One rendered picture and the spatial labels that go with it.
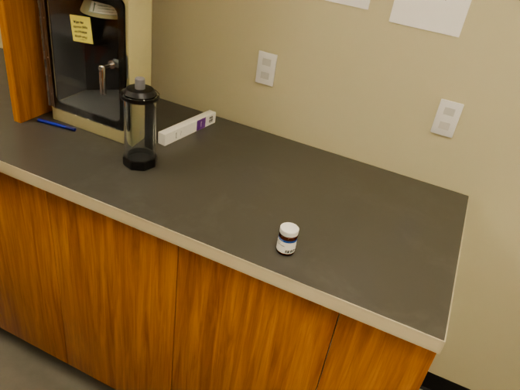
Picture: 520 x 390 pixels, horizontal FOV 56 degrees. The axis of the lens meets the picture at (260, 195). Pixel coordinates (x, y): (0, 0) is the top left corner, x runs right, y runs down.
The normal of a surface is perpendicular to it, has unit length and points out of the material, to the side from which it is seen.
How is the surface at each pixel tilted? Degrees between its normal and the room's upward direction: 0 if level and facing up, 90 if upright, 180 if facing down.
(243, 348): 90
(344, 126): 90
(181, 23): 90
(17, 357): 0
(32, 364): 0
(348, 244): 0
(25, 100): 90
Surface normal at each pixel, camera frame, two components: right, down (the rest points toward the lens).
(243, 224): 0.13, -0.84
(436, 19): -0.41, 0.44
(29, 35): 0.90, 0.33
